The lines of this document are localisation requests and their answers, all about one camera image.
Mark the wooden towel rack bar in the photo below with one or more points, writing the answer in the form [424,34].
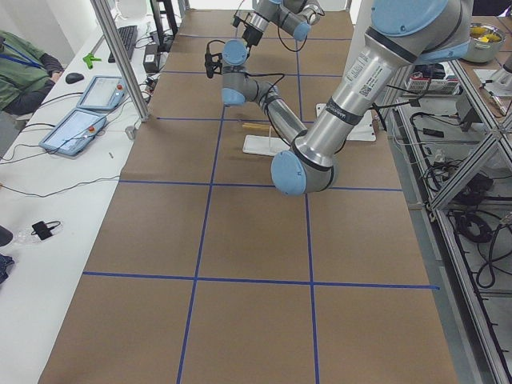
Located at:
[255,126]

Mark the white towel rack stand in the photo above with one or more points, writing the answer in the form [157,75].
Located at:
[265,143]

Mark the black power adapter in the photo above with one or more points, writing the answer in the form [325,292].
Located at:
[151,61]

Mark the black computer keyboard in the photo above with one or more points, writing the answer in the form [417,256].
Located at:
[128,36]

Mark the far blue teach pendant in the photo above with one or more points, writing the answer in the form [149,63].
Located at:
[103,93]

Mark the blue teach pendant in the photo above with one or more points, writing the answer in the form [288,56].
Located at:
[103,93]
[73,134]

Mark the green plastic tool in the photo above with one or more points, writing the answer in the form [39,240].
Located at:
[90,59]

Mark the black computer mouse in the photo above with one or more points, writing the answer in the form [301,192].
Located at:
[74,77]

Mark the near blue teach pendant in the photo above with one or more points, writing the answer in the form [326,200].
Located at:
[73,134]

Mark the white plastic basket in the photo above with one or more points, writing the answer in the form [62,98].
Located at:
[416,85]

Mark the person in green vest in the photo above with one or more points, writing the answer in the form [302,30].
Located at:
[28,74]

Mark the brown paper table cover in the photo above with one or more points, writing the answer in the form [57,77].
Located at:
[202,272]

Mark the steel pot with yellow items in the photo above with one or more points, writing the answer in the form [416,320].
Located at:
[485,41]

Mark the aluminium frame post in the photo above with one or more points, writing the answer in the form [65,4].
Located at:
[114,42]

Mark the aluminium frame rack right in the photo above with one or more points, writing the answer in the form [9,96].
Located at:
[456,157]

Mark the black small device with cable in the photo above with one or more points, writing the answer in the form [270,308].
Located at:
[44,230]

